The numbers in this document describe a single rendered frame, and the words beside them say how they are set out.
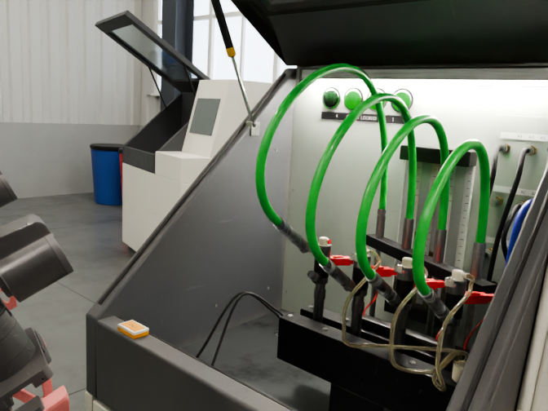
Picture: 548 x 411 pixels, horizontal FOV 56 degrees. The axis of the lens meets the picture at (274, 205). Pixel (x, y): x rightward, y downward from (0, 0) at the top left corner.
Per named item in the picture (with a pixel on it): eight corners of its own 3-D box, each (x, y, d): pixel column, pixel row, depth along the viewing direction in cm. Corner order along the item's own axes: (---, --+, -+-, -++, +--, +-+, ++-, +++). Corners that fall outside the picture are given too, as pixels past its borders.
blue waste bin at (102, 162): (81, 201, 694) (81, 143, 680) (121, 196, 738) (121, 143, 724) (104, 208, 655) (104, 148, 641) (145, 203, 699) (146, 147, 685)
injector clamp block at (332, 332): (274, 393, 95) (279, 315, 92) (307, 374, 103) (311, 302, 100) (452, 486, 74) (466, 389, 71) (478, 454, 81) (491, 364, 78)
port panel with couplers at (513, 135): (469, 277, 99) (491, 114, 93) (475, 273, 102) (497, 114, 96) (542, 295, 91) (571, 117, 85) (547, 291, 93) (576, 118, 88)
